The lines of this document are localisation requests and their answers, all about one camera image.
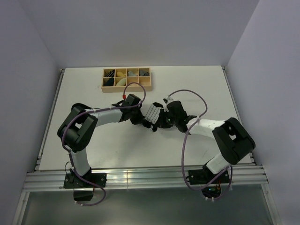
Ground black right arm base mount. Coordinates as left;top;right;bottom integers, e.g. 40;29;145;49
186;169;229;185

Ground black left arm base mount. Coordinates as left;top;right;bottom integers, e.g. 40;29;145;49
63;173;107;189

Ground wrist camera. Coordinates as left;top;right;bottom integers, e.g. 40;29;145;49
121;94;142;110
166;101;188;120

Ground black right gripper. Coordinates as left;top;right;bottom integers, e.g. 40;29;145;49
154;109;178;129

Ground white black-striped sock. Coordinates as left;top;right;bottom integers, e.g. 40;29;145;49
142;102;164;132

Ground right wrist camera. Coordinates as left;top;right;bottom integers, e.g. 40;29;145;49
166;101;188;120

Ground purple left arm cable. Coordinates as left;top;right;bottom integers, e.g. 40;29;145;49
61;81;147;207

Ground dark grey rolled socks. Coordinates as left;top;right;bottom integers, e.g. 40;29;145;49
139;70;150;76

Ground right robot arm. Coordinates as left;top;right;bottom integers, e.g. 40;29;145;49
150;109;256;183

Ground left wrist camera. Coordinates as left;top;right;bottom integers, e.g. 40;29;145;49
121;94;142;110

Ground wooden compartment box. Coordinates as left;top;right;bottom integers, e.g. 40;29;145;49
101;67;152;93

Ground dark teal rolled socks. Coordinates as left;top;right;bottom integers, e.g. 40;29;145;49
103;77;114;87

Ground black striped rolled socks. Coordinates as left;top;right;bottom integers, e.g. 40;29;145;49
105;70;115;77

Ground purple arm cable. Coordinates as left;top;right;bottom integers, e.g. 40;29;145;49
61;81;147;207
166;90;233;202

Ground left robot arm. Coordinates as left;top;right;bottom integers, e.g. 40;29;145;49
57;100;144;187

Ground grey yellow rolled socks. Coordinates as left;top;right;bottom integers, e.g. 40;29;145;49
127;71;138;77

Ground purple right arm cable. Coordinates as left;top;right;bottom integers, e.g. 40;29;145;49
166;90;233;202

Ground cream rolled socks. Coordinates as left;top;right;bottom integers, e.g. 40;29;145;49
116;78;127;86

